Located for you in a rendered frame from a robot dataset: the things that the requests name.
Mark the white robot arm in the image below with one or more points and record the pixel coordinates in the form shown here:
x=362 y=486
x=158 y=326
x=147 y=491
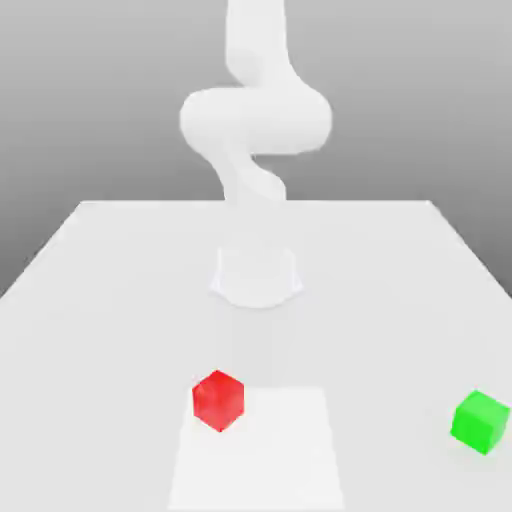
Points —
x=256 y=120

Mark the small red cube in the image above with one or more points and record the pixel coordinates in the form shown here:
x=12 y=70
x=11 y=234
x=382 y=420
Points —
x=218 y=400

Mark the small green cube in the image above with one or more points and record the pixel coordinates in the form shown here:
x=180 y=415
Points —
x=479 y=422

